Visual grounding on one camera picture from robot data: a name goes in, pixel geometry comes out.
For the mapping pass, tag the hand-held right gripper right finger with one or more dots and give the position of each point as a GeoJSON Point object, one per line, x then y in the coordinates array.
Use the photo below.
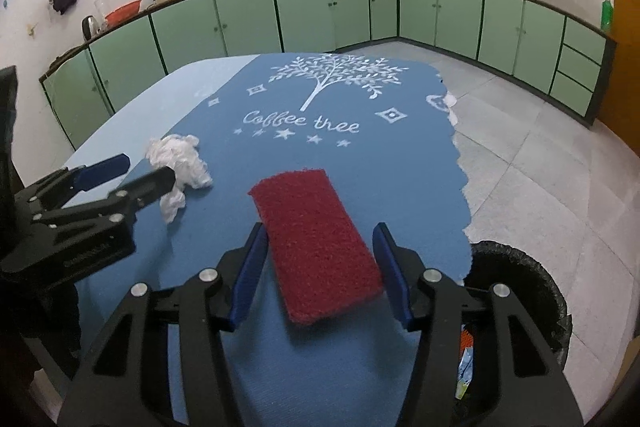
{"type": "Point", "coordinates": [395, 277]}

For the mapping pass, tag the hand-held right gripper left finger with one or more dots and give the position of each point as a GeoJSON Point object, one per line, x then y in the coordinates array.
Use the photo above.
{"type": "Point", "coordinates": [247, 277]}

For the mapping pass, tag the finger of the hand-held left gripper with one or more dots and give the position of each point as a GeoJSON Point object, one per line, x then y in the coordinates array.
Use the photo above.
{"type": "Point", "coordinates": [105, 168]}
{"type": "Point", "coordinates": [150, 187]}

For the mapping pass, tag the white tissue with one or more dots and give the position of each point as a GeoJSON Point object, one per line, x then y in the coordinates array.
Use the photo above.
{"type": "Point", "coordinates": [180, 157]}

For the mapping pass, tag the red scouring pad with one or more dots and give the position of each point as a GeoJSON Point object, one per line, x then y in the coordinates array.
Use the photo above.
{"type": "Point", "coordinates": [315, 247]}

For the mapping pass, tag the black trash bin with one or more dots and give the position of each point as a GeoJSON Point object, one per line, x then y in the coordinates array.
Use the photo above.
{"type": "Point", "coordinates": [525, 272]}

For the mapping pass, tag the orange wrapper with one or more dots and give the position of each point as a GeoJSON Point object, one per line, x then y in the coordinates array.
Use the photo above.
{"type": "Point", "coordinates": [467, 338]}

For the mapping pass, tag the light blue packet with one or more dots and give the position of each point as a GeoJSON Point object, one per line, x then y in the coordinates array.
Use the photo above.
{"type": "Point", "coordinates": [466, 363]}

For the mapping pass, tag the blue printed table mat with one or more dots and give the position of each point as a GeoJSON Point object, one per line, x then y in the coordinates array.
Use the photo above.
{"type": "Point", "coordinates": [350, 157]}

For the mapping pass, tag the steel electric kettle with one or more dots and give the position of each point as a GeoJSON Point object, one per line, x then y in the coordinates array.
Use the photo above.
{"type": "Point", "coordinates": [90, 27]}

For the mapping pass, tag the red plastic basin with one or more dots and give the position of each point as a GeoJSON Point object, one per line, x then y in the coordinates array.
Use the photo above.
{"type": "Point", "coordinates": [122, 12]}

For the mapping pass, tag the green base cabinet row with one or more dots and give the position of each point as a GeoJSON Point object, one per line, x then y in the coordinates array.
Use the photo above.
{"type": "Point", "coordinates": [250, 17]}

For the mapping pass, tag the green base cabinet with drawers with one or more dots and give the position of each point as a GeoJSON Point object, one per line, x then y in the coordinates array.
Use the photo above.
{"type": "Point", "coordinates": [500, 27]}

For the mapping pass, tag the wooden door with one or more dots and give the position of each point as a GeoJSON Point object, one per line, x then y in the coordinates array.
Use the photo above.
{"type": "Point", "coordinates": [620, 57]}

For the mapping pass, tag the green bottle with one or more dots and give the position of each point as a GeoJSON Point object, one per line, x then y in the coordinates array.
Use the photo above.
{"type": "Point", "coordinates": [607, 17]}

